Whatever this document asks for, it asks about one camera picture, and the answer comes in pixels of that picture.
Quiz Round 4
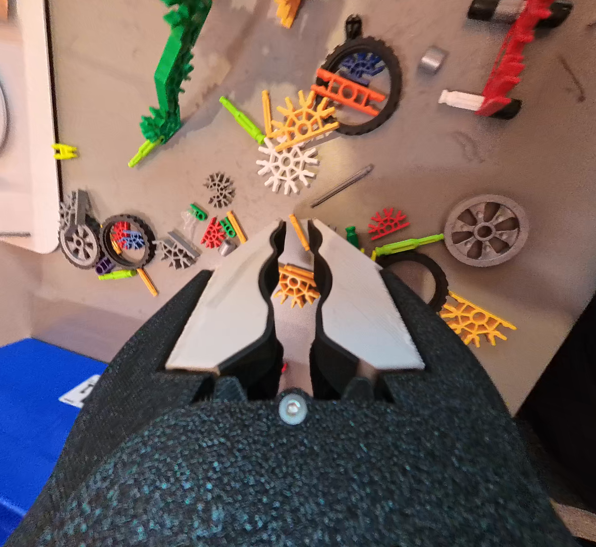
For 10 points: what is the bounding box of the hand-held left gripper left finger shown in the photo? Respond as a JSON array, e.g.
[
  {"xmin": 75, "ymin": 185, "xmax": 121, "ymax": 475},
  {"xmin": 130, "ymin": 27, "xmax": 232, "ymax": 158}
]
[{"xmin": 164, "ymin": 218, "xmax": 287, "ymax": 371}]

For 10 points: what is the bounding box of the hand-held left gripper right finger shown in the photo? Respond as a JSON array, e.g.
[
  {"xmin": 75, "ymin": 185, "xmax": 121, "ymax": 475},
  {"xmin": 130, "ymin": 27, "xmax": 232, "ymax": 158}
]
[{"xmin": 307, "ymin": 218, "xmax": 426, "ymax": 373}]

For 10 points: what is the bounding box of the thin grey metal rod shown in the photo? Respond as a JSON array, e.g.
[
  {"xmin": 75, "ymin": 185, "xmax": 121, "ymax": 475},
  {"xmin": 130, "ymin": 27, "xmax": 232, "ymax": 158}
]
[{"xmin": 310, "ymin": 164, "xmax": 374, "ymax": 208}]

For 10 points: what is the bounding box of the colourful construction toy robot figure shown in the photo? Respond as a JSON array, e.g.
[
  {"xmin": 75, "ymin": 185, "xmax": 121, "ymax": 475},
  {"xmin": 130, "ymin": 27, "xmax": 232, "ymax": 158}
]
[{"xmin": 128, "ymin": 0, "xmax": 337, "ymax": 169}]

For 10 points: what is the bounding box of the black rubber tyre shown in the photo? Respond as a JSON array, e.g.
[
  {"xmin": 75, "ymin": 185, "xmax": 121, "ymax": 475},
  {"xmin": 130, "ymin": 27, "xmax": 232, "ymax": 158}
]
[
  {"xmin": 98, "ymin": 213, "xmax": 157, "ymax": 271},
  {"xmin": 320, "ymin": 36, "xmax": 403, "ymax": 136},
  {"xmin": 375, "ymin": 251, "xmax": 449, "ymax": 314}
]

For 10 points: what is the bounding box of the grey fan connector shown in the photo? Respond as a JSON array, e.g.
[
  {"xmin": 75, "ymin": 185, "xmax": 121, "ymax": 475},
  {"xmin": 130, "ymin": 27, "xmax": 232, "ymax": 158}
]
[
  {"xmin": 153, "ymin": 229, "xmax": 202, "ymax": 271},
  {"xmin": 57, "ymin": 188, "xmax": 92, "ymax": 231}
]

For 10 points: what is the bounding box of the yellow half-circle connector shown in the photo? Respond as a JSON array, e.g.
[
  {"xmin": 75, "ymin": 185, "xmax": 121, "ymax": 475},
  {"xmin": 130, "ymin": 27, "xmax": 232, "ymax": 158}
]
[{"xmin": 271, "ymin": 263, "xmax": 323, "ymax": 310}]

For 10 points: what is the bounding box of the red snowflake connector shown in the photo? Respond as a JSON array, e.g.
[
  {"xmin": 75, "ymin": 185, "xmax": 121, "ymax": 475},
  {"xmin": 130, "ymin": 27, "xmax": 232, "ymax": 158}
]
[
  {"xmin": 367, "ymin": 207, "xmax": 411, "ymax": 241},
  {"xmin": 200, "ymin": 216, "xmax": 227, "ymax": 250}
]

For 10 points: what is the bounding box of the yellow fan connector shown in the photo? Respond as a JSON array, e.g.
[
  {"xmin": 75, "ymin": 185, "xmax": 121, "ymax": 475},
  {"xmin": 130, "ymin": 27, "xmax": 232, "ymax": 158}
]
[
  {"xmin": 261, "ymin": 89, "xmax": 341, "ymax": 153},
  {"xmin": 439, "ymin": 290, "xmax": 517, "ymax": 348}
]

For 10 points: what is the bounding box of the large grey wheel hub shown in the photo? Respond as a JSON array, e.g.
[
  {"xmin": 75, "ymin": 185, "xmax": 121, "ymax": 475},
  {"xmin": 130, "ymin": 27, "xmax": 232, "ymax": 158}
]
[{"xmin": 442, "ymin": 193, "xmax": 531, "ymax": 268}]

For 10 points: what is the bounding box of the grey snowflake connector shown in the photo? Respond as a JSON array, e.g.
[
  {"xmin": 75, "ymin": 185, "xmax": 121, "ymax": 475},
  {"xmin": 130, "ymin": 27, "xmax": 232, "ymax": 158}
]
[{"xmin": 203, "ymin": 171, "xmax": 237, "ymax": 208}]

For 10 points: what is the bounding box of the small grey wheel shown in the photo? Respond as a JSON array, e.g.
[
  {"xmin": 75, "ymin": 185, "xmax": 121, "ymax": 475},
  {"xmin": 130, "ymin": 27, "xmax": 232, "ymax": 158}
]
[{"xmin": 59, "ymin": 222, "xmax": 102, "ymax": 271}]

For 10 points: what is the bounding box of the white snowflake connector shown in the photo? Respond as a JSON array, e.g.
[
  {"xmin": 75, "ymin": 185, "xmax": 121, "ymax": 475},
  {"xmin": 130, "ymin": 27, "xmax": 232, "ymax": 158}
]
[{"xmin": 255, "ymin": 136, "xmax": 321, "ymax": 195}]

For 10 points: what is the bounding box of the blue storage bin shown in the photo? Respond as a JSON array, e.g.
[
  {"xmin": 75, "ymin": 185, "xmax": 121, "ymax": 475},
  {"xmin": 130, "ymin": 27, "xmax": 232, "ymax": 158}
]
[{"xmin": 0, "ymin": 337, "xmax": 111, "ymax": 531}]

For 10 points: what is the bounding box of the orange ladder connector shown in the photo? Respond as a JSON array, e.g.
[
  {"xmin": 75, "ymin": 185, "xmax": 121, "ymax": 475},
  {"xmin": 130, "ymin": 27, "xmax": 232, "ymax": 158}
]
[{"xmin": 310, "ymin": 67, "xmax": 388, "ymax": 116}]

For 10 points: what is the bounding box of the white mounting plate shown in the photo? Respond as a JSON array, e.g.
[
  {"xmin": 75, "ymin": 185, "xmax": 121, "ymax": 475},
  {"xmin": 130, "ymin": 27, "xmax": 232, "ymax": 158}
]
[{"xmin": 0, "ymin": 0, "xmax": 64, "ymax": 255}]

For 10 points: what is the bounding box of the red connector strip with rods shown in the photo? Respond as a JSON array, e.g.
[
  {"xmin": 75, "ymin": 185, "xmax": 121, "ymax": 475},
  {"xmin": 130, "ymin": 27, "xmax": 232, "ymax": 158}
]
[{"xmin": 438, "ymin": 0, "xmax": 579, "ymax": 120}]

